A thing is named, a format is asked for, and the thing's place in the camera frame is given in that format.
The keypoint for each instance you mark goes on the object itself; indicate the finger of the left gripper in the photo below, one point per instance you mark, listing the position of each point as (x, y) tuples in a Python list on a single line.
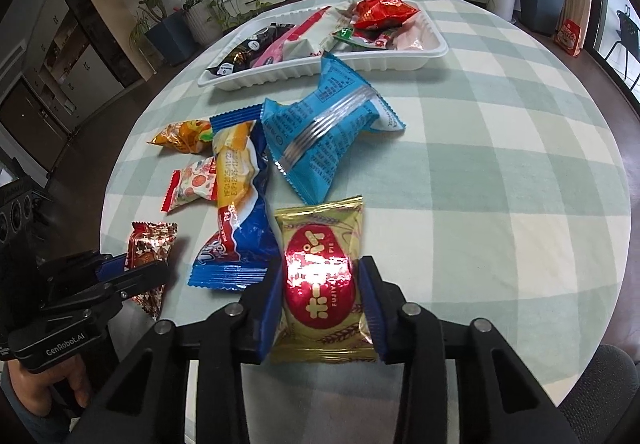
[(145, 285), (112, 268)]

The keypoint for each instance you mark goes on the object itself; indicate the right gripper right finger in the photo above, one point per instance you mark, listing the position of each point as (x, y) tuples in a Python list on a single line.
[(372, 292)]

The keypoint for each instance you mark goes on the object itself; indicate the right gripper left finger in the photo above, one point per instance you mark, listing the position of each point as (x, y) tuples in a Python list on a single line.
[(269, 314)]

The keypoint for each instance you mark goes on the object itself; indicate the dark red small packet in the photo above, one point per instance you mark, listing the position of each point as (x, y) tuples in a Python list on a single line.
[(150, 242)]

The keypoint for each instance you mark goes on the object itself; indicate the gold red bread packet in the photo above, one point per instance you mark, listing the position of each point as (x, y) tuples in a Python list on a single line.
[(322, 318)]

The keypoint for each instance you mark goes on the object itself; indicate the blue yellow cake packet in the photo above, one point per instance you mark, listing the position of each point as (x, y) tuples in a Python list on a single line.
[(240, 251)]

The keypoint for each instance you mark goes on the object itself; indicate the red white candy packet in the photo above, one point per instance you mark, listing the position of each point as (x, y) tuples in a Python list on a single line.
[(197, 181)]

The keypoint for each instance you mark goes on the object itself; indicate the orange snack packet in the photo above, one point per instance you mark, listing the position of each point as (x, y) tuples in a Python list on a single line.
[(190, 136)]

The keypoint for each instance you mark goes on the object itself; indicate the light blue snack bag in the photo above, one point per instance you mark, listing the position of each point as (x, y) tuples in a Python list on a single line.
[(308, 139)]

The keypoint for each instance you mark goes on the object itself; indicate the black snack packet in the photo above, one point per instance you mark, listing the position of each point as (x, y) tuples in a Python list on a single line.
[(243, 55)]

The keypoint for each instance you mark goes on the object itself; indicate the green seed snack packet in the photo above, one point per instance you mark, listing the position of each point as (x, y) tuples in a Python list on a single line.
[(364, 39)]

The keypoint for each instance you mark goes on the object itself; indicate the pale pink long snack packet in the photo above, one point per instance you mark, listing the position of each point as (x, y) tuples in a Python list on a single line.
[(414, 34)]

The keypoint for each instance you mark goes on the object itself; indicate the red snack bag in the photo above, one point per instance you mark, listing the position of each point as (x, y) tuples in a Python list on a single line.
[(381, 14)]

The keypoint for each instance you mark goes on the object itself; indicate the person's left forearm grey sleeve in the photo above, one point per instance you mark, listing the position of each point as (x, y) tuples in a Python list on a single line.
[(52, 428)]

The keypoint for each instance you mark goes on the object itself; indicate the person's left hand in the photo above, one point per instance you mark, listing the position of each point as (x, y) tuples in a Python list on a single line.
[(34, 390)]

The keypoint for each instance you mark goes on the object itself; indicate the plant in white pot left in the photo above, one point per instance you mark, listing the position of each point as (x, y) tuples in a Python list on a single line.
[(210, 19)]

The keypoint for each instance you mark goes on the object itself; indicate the dark grey office chair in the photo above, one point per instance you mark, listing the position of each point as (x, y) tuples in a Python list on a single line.
[(603, 406)]

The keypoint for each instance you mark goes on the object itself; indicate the white plastic tray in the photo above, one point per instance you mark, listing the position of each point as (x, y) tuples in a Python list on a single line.
[(362, 60)]

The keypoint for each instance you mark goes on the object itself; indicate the red bag on floor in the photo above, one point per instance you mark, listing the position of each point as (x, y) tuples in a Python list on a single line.
[(569, 37)]

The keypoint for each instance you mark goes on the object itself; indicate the black balcony chair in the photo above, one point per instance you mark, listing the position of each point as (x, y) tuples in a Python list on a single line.
[(628, 39)]

